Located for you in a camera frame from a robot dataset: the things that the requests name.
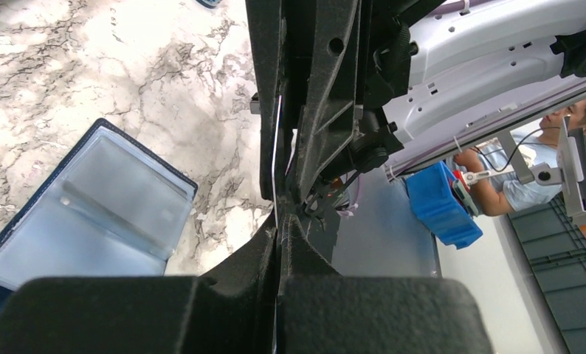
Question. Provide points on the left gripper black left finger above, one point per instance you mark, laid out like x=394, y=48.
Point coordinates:
x=229, y=309

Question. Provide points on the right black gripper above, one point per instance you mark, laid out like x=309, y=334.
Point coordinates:
x=344, y=71

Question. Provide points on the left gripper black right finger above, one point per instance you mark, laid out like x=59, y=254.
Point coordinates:
x=322, y=311

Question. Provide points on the navy blue card holder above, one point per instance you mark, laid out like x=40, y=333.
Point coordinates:
x=111, y=208

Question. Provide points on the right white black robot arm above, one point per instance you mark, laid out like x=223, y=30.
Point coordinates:
x=471, y=53

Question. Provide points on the blue plastic box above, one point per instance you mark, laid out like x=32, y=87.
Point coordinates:
x=433, y=203

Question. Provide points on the seated person in background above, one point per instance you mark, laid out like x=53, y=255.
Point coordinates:
x=504, y=194

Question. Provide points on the dark green storage crates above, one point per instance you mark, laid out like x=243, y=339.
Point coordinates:
x=555, y=250

